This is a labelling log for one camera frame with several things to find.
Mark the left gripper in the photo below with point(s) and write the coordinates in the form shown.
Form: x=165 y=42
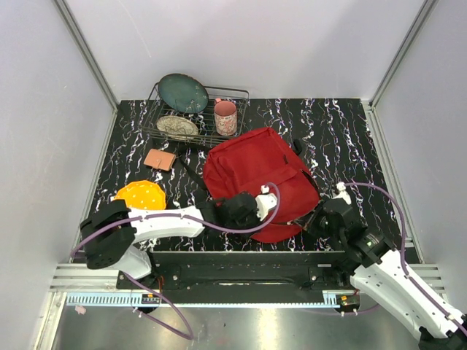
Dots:
x=255 y=216

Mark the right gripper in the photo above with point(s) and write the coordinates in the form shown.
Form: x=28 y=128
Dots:
x=312 y=227

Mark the red student backpack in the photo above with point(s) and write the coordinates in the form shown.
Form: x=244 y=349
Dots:
x=246 y=163

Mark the dark wire dish rack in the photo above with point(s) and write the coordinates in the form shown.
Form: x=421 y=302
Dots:
x=205 y=120

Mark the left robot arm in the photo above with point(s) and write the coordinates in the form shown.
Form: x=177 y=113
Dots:
x=110 y=234

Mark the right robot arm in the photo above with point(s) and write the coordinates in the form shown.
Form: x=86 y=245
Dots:
x=373 y=265

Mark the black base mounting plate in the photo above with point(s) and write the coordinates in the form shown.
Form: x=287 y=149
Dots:
x=299 y=270

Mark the pink leather wallet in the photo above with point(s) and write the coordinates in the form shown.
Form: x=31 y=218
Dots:
x=160 y=160

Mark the orange yellow plate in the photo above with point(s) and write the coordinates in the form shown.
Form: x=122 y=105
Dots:
x=144 y=195

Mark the pink patterned mug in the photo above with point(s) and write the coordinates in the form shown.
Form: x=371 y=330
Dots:
x=225 y=117

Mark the beige patterned plate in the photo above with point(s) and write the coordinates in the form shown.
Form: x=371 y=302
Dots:
x=176 y=127

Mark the teal round plate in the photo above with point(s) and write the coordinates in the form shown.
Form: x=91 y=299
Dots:
x=183 y=93

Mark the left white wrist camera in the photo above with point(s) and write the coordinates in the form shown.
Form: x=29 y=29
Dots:
x=266 y=202

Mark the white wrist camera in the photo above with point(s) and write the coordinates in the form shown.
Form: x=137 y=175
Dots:
x=341 y=193
x=266 y=202

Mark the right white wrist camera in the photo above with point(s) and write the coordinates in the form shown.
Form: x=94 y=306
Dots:
x=341 y=193

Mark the aluminium frame rail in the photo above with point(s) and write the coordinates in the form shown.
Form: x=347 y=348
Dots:
x=77 y=278

